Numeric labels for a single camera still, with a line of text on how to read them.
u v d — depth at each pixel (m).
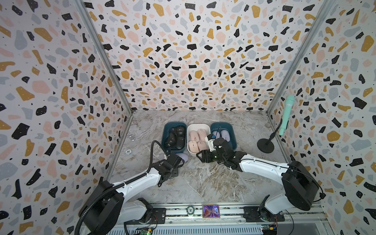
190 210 0.70
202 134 1.01
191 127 1.06
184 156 0.95
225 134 1.06
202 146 0.97
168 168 0.68
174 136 1.00
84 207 0.42
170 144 0.97
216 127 1.07
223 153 0.65
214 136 0.76
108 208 0.40
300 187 0.44
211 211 0.74
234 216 0.75
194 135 1.03
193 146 0.97
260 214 0.66
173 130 1.06
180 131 1.02
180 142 0.97
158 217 0.73
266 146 1.00
